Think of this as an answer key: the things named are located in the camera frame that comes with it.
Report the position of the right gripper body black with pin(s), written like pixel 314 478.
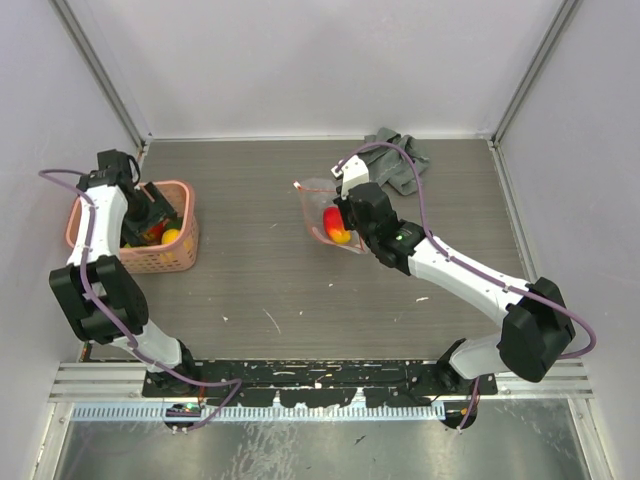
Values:
pixel 349 219

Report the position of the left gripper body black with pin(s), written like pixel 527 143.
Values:
pixel 145 211

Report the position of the red yellow mango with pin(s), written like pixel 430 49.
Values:
pixel 334 226

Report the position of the red apple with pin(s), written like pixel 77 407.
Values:
pixel 154 234

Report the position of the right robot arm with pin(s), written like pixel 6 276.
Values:
pixel 535 328

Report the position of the grey crumpled cloth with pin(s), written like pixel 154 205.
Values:
pixel 388 166

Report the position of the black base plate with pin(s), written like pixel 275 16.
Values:
pixel 315 384

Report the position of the grey cable duct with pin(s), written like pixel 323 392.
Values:
pixel 187 413

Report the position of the clear zip top bag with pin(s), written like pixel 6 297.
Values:
pixel 316 194

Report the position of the pink plastic basket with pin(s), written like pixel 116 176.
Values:
pixel 94 230

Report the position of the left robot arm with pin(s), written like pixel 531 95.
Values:
pixel 106 306

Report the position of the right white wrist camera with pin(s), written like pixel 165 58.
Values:
pixel 351 173

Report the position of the yellow lemon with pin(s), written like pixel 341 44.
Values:
pixel 169 236

